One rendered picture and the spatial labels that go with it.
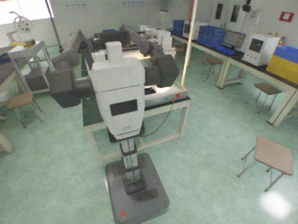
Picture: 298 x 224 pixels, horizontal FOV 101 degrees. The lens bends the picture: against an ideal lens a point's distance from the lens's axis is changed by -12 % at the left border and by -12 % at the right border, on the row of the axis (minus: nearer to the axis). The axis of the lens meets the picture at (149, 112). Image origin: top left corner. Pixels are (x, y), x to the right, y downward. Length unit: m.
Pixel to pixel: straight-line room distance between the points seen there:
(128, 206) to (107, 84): 1.15
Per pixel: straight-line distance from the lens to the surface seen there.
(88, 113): 1.56
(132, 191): 1.48
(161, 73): 0.64
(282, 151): 2.04
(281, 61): 3.18
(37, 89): 3.80
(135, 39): 0.93
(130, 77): 0.60
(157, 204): 1.47
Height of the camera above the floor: 1.68
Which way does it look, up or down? 40 degrees down
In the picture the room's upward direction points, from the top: straight up
